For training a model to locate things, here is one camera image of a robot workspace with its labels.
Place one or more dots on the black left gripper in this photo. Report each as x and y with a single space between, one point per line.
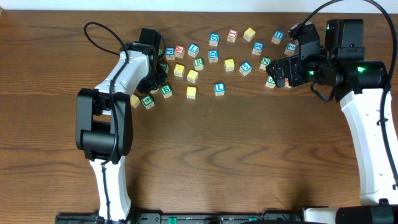
157 76

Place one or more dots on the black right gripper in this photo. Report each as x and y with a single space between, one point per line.
296 63

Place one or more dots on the green B block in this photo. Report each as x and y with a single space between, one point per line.
166 91

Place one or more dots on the green R block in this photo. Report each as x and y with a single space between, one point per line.
198 64

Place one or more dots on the yellow O block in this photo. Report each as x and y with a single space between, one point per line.
191 92

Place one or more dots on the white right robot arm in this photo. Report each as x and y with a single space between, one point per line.
357 85

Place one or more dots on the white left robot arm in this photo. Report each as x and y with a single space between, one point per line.
104 128

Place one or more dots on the red M block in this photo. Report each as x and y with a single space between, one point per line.
287 83

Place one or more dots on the blue P block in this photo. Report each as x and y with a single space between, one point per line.
170 53

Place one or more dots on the blue 2 block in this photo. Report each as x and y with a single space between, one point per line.
290 49

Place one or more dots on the green J block left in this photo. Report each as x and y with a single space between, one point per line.
165 67

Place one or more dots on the green j block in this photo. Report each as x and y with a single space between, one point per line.
270 82
165 67

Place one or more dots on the red A block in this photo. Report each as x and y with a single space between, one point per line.
179 51

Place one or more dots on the green J block right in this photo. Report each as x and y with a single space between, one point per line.
270 82

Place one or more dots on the green N block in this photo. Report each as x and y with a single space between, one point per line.
264 63

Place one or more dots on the blue H block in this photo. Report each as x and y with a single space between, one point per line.
277 37

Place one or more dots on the yellow K block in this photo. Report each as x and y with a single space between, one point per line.
179 70

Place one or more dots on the blue L block upper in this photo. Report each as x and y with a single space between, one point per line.
193 50

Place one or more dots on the blue l block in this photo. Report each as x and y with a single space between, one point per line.
219 89
193 50

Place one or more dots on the blue X block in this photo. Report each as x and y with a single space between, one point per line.
257 48

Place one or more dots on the yellow S block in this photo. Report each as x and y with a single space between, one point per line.
192 76

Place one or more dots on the blue 5 block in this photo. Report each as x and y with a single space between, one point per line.
245 68

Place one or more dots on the green 4 block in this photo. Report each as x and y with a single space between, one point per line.
148 102

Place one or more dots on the blue D block upper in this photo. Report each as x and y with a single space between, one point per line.
214 39

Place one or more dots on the blue d block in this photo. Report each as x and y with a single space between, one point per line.
213 56
214 39

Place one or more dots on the yellow block top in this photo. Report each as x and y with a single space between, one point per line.
249 34

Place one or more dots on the blue D block lower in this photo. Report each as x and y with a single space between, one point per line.
213 56

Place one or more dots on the red I block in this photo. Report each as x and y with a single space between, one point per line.
232 35

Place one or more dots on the blue L block lower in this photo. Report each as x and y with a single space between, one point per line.
219 89

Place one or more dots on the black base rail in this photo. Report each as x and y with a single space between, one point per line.
156 218

